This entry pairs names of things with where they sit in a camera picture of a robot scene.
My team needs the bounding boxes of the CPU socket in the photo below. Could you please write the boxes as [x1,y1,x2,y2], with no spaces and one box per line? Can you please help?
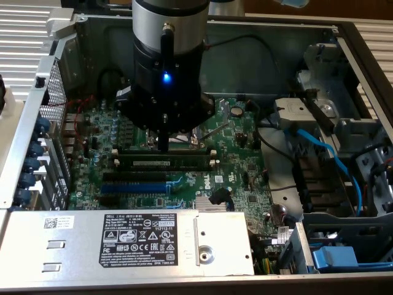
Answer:
[144,124,203,151]

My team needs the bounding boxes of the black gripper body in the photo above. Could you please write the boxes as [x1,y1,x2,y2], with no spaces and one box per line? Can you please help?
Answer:
[119,41,216,133]

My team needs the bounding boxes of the light blue slot latch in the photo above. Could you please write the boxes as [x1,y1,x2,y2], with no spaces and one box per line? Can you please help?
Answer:
[165,176,185,193]

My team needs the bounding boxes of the short black expansion slot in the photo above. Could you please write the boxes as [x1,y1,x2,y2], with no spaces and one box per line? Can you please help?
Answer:
[98,195,121,207]

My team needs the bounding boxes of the blue flat data wire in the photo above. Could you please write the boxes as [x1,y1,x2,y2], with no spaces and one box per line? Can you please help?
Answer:
[284,122,365,216]

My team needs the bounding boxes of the green RAM stick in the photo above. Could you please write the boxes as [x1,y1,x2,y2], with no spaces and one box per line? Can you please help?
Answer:
[118,153,215,170]

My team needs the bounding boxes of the RAM slot white latches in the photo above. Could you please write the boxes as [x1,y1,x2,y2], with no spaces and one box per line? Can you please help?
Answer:
[112,148,217,156]
[110,159,219,173]

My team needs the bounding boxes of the red black twisted wire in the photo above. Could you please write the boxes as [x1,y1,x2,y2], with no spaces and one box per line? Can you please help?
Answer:
[48,93,96,149]

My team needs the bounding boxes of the green Dell motherboard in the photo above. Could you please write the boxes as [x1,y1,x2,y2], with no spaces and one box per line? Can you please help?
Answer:
[64,92,297,276]

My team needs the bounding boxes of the RAM slot black latches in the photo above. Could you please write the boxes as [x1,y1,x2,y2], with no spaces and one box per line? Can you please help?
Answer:
[119,149,212,156]

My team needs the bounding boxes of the silver finned chipset heatsink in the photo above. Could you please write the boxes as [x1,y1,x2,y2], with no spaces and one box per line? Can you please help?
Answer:
[195,196,230,212]

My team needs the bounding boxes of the grey power supply unit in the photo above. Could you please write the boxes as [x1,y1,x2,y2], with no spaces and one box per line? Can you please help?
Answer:
[0,210,255,277]

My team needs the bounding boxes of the metal disk bay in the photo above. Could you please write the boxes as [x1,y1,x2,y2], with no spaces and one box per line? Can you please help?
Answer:
[273,42,393,274]

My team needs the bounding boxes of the black data plug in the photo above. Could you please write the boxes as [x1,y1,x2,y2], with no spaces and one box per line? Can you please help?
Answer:
[209,187,232,205]

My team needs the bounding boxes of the black cable gold plug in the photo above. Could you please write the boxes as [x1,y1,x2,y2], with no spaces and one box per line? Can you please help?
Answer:
[160,22,176,93]

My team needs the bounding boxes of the grey metal PC case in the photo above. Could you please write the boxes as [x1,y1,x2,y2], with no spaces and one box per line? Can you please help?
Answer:
[0,7,393,285]

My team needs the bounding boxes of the blue expansion slot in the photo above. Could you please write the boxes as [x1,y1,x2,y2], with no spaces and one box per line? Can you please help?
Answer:
[100,182,168,194]

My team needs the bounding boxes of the blue plastic bay handle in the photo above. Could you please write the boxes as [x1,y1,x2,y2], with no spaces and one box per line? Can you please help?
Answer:
[311,245,360,273]

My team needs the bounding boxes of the long black expansion slot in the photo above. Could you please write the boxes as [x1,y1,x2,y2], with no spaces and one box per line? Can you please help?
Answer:
[103,171,168,183]

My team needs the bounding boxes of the black equipment block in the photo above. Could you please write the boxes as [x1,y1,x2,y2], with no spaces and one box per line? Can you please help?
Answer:
[60,0,133,10]

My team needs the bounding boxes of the yellow black wire bundle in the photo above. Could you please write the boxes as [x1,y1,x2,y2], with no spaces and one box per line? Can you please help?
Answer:
[256,256,273,275]

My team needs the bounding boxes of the black looped power cable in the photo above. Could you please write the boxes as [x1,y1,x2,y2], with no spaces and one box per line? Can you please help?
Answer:
[96,68,124,101]

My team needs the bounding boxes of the black wire red-tipped plug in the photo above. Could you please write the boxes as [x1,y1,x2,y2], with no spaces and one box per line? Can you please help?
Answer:
[204,33,279,93]

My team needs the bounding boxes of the small grey wrist camera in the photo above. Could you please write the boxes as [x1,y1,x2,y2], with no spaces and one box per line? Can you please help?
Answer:
[116,87,132,107]

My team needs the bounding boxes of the thin metal locking lever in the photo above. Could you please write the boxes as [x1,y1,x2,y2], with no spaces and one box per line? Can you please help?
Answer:
[199,121,230,144]

